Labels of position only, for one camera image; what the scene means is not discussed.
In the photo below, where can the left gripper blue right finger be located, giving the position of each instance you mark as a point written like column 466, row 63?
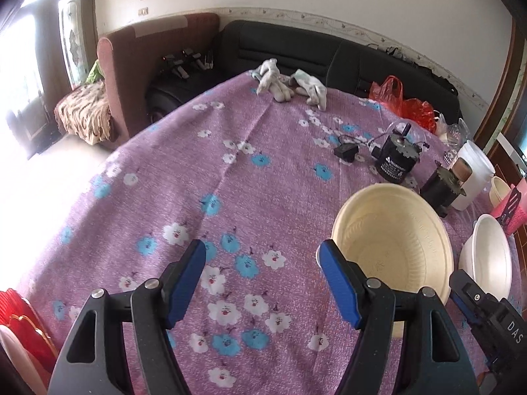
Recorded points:
column 346, row 282

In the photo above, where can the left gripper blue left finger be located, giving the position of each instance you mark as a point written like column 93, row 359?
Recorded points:
column 180, row 279

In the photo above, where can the white foam bowl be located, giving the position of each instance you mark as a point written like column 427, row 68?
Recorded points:
column 486, row 257
column 25, row 364

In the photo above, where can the purple floral tablecloth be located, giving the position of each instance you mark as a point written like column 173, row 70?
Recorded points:
column 257, row 182

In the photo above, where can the pink bottle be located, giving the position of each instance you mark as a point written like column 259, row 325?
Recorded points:
column 519, row 217

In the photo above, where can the small black power adapter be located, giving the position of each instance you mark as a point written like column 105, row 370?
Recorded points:
column 346, row 152

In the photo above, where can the small black motor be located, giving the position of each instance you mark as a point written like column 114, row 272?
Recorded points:
column 444, row 186

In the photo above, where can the large black motor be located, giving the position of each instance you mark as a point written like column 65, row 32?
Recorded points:
column 400, row 152

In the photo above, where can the small cream cup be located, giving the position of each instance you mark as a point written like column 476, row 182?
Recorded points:
column 499, row 189

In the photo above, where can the white plastic jar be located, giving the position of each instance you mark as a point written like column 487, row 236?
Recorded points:
column 475, row 171

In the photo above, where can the clear plastic bag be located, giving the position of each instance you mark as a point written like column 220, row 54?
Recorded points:
column 452, row 135

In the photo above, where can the brown patterned blanket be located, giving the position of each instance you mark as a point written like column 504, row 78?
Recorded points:
column 85, row 113

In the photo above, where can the red plastic bag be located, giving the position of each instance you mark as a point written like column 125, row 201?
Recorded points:
column 390, row 93

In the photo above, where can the white work glove right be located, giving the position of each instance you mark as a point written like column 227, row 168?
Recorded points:
column 310, row 87

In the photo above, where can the white work glove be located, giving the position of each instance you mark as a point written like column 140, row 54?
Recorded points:
column 310, row 87
column 269, row 80

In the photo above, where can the white work glove left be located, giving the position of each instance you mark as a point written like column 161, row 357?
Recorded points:
column 269, row 80

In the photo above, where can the black sofa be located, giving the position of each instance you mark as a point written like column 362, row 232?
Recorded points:
column 349, row 67

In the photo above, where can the green cloth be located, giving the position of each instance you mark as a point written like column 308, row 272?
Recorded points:
column 95, row 74

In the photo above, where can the maroon armchair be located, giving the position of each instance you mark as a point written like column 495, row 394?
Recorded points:
column 130, row 58

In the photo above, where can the wooden glass door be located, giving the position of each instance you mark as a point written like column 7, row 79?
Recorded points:
column 47, row 49

